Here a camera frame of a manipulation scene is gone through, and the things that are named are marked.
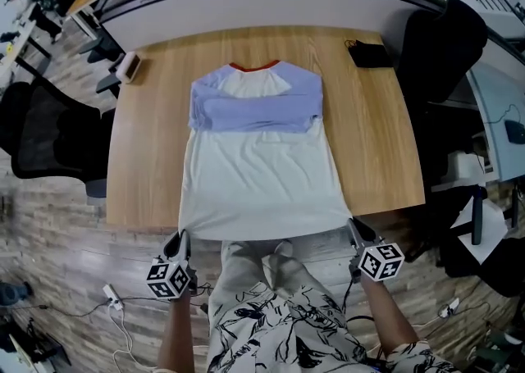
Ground white paper sheet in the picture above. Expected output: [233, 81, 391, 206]
[449, 194, 508, 266]

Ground person's left forearm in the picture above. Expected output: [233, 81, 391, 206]
[157, 291, 196, 373]

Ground light blue desk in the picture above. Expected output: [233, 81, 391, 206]
[465, 61, 525, 184]

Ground black router box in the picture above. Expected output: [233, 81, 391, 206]
[504, 119, 525, 145]

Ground black mesh office chair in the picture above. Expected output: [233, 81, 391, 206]
[395, 0, 490, 184]
[0, 80, 117, 200]
[77, 30, 124, 98]

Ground white power strip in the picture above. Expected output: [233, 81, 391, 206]
[438, 297, 460, 319]
[102, 284, 124, 311]

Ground person's grey trousers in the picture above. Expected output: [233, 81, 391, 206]
[208, 239, 329, 315]

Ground person's right forearm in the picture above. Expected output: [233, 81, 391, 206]
[360, 276, 422, 358]

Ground white curved table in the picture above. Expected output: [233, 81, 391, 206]
[0, 2, 53, 81]

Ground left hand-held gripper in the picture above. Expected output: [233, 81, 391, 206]
[146, 230, 198, 302]

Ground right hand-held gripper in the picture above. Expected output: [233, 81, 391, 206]
[347, 218, 406, 284]

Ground black pouch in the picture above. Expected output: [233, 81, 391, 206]
[344, 39, 394, 69]

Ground white shirt with lavender sleeves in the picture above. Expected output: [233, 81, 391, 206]
[178, 58, 353, 241]

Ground small white digital clock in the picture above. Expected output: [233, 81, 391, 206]
[118, 51, 144, 84]

